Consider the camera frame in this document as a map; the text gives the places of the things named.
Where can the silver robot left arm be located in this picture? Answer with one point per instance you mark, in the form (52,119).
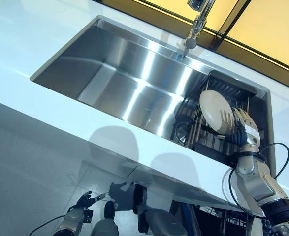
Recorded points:
(71,221)

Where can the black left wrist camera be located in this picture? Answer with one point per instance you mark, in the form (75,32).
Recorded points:
(88,216)

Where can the black sink dish rack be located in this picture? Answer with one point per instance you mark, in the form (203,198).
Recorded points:
(223,86)

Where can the beige ceramic plate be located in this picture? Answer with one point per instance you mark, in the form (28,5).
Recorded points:
(213,110)

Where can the chrome gooseneck kitchen faucet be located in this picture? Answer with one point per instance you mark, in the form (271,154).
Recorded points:
(199,22)

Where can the dark robot right hand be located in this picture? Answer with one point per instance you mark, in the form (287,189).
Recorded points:
(247,127)

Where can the wide glossy white cabinet door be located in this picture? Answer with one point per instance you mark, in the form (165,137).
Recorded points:
(36,159)

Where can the stainless steel kitchen sink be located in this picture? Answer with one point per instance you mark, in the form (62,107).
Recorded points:
(109,81)

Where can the narrow glossy white cabinet door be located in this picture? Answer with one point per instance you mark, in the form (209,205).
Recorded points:
(156,194)

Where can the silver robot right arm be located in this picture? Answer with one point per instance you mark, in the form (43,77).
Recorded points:
(255,179)

